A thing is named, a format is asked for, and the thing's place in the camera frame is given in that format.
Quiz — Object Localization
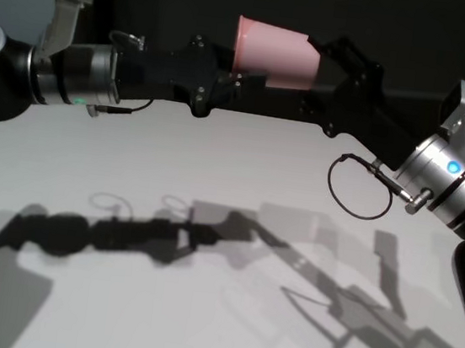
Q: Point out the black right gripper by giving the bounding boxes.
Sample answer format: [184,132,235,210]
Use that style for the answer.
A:
[291,30,430,174]

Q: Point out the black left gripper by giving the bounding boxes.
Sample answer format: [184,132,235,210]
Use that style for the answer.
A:
[109,24,273,126]

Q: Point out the pink plastic cup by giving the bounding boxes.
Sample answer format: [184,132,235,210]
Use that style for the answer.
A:
[229,13,326,95]

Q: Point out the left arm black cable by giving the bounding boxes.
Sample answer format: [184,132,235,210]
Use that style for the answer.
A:
[84,27,163,125]

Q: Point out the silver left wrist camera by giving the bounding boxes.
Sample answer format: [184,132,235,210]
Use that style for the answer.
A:
[47,0,99,58]

